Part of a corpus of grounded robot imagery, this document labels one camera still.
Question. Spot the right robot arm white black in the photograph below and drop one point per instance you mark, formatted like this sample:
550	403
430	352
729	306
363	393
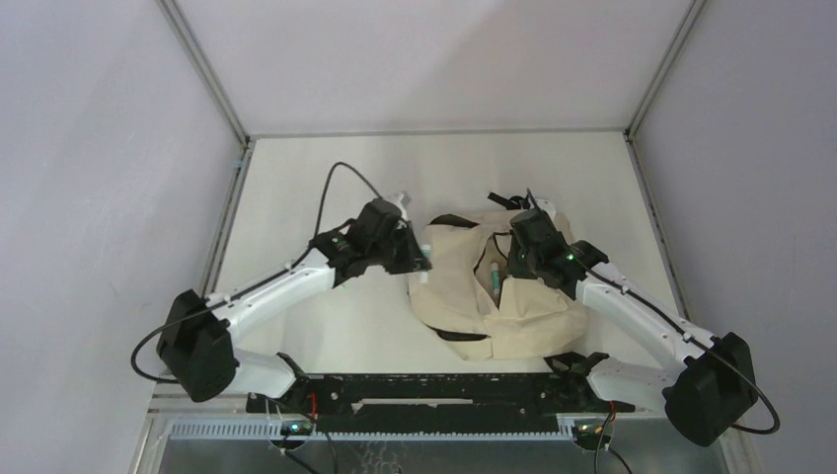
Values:
704	383

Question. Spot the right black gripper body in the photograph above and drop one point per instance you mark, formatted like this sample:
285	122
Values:
522	263

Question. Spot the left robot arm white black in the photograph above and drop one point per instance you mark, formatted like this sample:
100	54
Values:
199	341

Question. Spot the white slotted cable duct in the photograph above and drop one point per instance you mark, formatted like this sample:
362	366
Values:
263	429

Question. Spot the black mounting base rail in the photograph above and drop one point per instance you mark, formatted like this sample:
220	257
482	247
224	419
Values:
471	402

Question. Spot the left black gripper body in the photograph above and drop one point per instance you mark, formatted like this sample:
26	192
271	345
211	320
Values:
397	256

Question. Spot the green white glue stick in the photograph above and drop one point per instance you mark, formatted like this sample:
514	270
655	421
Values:
426	254

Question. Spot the beige canvas backpack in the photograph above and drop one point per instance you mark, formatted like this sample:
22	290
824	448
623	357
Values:
476	299

